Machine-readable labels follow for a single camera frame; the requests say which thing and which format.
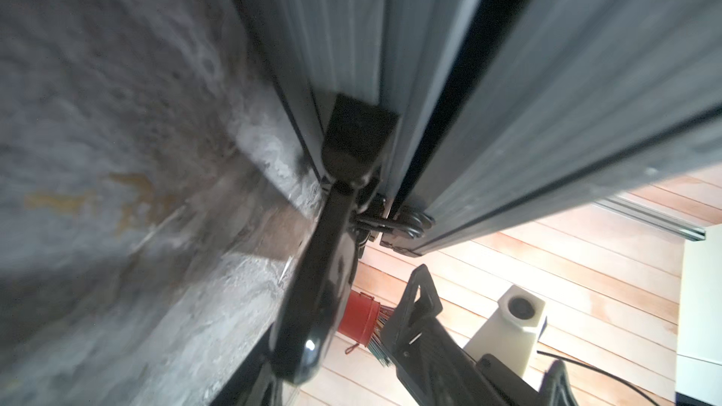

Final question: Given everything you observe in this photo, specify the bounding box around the bundle of pencils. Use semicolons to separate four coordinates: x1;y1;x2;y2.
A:
369;303;396;367

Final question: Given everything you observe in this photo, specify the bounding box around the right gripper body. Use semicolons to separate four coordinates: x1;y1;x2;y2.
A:
477;354;578;406

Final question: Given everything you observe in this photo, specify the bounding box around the red pencil cup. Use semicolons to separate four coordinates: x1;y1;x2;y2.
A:
338;291;381;350

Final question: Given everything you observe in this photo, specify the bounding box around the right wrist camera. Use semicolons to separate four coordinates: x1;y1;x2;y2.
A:
464;285;547;377

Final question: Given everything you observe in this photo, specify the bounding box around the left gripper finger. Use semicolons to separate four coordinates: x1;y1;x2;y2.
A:
210;328;282;406

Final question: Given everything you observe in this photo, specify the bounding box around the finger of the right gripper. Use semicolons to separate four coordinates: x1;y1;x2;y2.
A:
381;264;505;405

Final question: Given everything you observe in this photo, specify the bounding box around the dark grey poker case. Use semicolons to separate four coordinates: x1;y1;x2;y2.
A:
211;0;722;385

